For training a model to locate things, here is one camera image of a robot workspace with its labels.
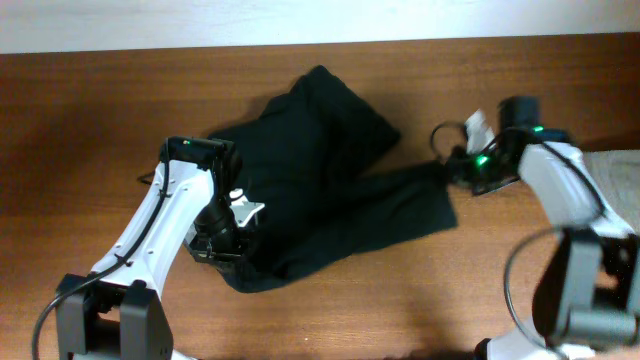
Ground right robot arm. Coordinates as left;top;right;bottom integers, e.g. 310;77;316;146
444;96;639;360

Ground black shorts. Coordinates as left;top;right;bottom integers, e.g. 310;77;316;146
216;66;457;293

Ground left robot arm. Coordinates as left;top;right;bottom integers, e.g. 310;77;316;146
46;136;254;359

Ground grey folded cloth right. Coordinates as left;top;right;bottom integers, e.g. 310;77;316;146
584;150;640;234

